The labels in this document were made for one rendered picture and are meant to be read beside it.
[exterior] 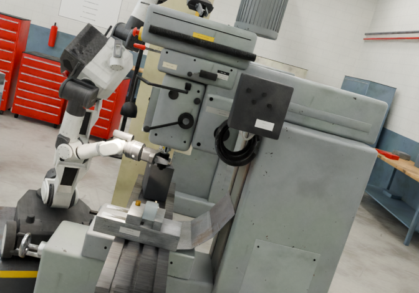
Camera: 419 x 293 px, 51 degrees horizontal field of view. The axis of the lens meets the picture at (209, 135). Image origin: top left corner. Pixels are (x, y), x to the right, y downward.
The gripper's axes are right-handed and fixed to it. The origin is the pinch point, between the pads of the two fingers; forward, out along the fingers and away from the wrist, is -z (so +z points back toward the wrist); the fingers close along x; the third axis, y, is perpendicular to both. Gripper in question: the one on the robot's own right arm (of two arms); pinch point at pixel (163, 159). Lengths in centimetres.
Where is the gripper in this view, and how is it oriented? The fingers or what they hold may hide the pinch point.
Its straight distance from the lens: 205.2
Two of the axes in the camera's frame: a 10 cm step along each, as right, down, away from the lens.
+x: 2.0, -1.4, 9.7
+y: -2.7, 9.4, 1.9
